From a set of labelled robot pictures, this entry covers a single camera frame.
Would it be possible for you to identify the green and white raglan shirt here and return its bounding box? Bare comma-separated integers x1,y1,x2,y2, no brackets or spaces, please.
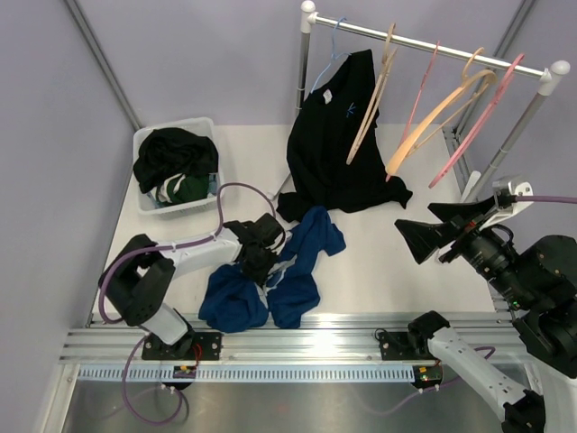
148,173,210,207

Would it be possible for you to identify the light blue t-shirt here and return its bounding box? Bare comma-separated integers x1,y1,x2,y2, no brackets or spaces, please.
206,173,220,198

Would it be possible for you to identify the right small circuit board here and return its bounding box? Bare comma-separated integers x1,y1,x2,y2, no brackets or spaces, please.
413,364,444,389

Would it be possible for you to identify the purple cable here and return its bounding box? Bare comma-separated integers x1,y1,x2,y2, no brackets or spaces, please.
97,181,279,425
508,194,577,205

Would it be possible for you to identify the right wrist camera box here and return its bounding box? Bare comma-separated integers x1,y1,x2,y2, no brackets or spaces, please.
481,175,534,229

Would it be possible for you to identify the white perforated cable duct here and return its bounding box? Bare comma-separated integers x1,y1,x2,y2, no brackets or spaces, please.
78,364,415,383

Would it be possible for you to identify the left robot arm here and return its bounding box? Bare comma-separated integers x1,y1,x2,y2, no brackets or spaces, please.
98,214,286,362

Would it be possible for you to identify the small circuit board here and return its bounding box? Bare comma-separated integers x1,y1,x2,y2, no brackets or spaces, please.
173,365,197,380
413,364,444,389

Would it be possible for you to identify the beige wooden hanger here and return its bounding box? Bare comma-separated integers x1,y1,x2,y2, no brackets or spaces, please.
386,47,497,180
346,23,397,165

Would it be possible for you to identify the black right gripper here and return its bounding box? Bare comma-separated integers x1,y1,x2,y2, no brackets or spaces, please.
395,193,536,309

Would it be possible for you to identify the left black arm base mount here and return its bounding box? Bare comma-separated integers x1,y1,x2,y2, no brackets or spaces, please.
142,331,223,361

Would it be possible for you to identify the black t-shirt back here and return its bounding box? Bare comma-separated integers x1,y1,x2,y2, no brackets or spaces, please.
277,50,413,222

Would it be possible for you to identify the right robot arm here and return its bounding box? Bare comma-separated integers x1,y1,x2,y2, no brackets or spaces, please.
395,194,576,432

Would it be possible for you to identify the white metal clothes rack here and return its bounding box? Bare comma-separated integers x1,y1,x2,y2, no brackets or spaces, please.
295,1,571,200

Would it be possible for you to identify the left small circuit board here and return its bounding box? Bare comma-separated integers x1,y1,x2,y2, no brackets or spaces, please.
173,365,197,380

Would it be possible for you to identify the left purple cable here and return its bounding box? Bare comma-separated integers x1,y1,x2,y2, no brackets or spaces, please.
97,181,279,425

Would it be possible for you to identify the black t-shirt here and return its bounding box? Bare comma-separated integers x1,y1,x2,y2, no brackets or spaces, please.
277,50,413,222
133,127,219,194

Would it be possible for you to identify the pink wire hanger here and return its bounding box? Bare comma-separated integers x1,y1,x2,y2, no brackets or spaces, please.
385,40,442,181

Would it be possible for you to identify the light blue wire hanger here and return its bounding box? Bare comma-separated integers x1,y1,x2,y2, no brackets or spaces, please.
310,16,350,93

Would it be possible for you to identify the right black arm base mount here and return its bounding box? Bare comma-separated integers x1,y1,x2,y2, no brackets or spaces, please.
373,328,434,361

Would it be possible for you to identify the pink plastic hanger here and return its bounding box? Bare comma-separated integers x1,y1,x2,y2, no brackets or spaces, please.
428,52,525,189

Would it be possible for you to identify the aluminium rail frame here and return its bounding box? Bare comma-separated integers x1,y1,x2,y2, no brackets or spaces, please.
58,310,515,366

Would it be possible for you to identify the white plastic basket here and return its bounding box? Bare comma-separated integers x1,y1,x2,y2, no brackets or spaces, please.
133,116,224,218

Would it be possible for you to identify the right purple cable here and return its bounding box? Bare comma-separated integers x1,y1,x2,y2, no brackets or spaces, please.
508,194,577,205

